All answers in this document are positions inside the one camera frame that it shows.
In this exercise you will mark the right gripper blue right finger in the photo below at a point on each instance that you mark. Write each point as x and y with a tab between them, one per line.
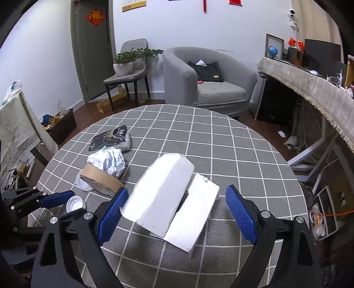
297	264

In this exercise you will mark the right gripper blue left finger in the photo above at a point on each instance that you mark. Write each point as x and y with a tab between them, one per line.
55	264

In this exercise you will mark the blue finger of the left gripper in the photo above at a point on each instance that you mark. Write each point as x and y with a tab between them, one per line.
55	199

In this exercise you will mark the white plastic lid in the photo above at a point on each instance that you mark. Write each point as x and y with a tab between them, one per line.
75	203

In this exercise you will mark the brown tape roll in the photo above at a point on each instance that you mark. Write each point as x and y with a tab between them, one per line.
100	181

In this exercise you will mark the white paper ball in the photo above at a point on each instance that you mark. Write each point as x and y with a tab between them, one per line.
109	160

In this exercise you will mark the white carton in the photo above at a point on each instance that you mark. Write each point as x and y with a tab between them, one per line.
172	201

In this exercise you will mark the grey checked round tablecloth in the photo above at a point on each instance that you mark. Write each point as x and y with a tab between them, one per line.
222	149

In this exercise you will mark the black storage box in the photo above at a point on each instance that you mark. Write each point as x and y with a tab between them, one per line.
63	127

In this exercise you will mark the beige tablecloth side table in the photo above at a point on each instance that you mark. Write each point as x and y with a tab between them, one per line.
20	132

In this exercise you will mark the black silver foil packet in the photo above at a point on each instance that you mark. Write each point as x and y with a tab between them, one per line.
118	137

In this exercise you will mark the cardboard box on floor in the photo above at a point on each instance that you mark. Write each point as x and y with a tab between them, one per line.
113	102

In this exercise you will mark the white plastic bag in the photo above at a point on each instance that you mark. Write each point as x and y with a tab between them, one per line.
14	89

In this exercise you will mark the grey armchair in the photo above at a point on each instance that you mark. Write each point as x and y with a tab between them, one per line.
231	97

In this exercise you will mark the beige fringed desk cloth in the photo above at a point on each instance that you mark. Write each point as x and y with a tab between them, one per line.
329	100

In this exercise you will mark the black handbag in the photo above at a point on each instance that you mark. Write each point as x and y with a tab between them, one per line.
209	73

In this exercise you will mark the grey dining chair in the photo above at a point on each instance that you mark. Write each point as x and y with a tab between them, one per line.
135	76

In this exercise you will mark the potted green plant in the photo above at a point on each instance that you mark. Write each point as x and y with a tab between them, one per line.
124	62

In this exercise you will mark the small blue globe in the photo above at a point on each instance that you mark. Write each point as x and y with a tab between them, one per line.
272	51

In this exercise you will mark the grey door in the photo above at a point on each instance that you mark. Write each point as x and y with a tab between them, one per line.
92	47

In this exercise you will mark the black monitor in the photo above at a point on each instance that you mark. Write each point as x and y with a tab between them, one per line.
322	56

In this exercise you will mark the red diamond fu sticker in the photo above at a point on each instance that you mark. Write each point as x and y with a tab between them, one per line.
96	17

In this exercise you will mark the right red scroll hanging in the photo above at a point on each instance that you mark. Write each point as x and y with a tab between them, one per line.
235	2

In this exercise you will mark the red chinese knot ornament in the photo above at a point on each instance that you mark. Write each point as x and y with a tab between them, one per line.
204	6

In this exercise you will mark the picture frame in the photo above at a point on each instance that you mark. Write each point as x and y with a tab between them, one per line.
277	42

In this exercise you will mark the white security camera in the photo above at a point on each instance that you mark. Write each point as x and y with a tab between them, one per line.
292	15

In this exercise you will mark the wall calendar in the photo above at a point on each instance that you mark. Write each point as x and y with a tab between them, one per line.
127	5

